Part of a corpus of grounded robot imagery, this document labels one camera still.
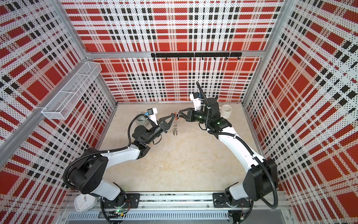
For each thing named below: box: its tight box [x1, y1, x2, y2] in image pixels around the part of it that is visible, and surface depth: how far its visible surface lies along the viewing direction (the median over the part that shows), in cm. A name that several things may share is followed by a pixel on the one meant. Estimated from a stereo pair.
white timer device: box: [74, 193, 98, 213], surface depth 72 cm
